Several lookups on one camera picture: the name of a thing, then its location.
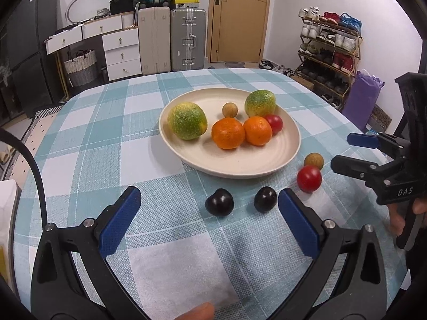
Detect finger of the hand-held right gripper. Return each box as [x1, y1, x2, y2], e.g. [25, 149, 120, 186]
[331, 155, 395, 188]
[347, 133, 411, 158]

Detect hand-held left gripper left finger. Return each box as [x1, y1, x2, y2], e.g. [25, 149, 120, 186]
[31, 187, 151, 320]

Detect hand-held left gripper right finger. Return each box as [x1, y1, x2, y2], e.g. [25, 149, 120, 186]
[278, 188, 388, 320]

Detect dark plum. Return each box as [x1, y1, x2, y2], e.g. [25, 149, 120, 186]
[254, 187, 278, 213]
[205, 189, 234, 217]

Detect red cherry tomato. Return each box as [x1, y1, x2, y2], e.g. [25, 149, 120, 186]
[297, 166, 323, 193]
[264, 114, 284, 135]

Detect orange tangerine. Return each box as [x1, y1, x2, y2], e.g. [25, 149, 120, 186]
[243, 116, 273, 146]
[211, 118, 245, 150]

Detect cream round plate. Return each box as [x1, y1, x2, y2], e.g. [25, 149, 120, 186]
[159, 88, 301, 179]

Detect speckled green orange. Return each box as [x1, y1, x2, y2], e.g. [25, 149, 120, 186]
[244, 90, 277, 118]

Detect wrinkled yellow-green orange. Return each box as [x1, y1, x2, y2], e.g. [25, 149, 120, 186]
[167, 102, 207, 141]

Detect person's right hand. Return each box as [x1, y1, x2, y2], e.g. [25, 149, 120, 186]
[389, 197, 427, 237]

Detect person's left hand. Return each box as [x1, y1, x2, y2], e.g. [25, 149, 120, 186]
[170, 303, 215, 320]

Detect patterned cardboard box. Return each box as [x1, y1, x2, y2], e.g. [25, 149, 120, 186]
[367, 104, 392, 132]

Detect purple bag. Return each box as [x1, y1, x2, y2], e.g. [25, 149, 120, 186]
[342, 69, 385, 130]

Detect teal checked tablecloth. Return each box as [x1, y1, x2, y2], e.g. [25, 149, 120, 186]
[10, 68, 411, 320]

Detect brown cardboard box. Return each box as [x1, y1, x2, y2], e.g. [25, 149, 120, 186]
[290, 75, 316, 89]

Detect wooden shoe rack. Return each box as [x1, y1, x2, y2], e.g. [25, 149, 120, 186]
[295, 7, 363, 105]

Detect rows of shoes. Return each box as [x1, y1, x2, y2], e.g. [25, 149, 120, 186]
[297, 6, 362, 102]

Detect sneakers on floor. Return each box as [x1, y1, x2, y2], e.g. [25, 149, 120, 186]
[258, 58, 294, 75]

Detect dotted striped rug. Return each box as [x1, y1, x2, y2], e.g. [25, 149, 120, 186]
[0, 105, 64, 181]

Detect yellow object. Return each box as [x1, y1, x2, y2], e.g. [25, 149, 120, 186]
[0, 247, 9, 281]

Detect woven laundry basket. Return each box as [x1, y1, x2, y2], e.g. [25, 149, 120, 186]
[63, 49, 98, 87]

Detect wooden door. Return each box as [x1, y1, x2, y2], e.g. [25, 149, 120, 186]
[206, 0, 271, 63]

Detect white drawer desk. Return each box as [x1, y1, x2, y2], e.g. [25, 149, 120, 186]
[44, 11, 142, 81]

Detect beige suitcase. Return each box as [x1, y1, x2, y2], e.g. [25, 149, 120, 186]
[138, 6, 172, 75]

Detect dark glass cabinet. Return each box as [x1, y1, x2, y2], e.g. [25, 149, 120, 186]
[0, 7, 17, 124]

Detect silver suitcase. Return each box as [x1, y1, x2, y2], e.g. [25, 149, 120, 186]
[170, 7, 207, 71]

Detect grey refrigerator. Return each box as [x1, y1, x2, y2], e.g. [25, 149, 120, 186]
[8, 0, 62, 107]

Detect black box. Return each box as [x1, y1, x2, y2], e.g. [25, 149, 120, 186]
[109, 0, 139, 15]

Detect yellow and black shoebox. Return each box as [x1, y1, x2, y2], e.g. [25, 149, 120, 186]
[173, 0, 202, 10]

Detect black cable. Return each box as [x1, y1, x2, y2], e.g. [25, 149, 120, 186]
[0, 128, 47, 227]

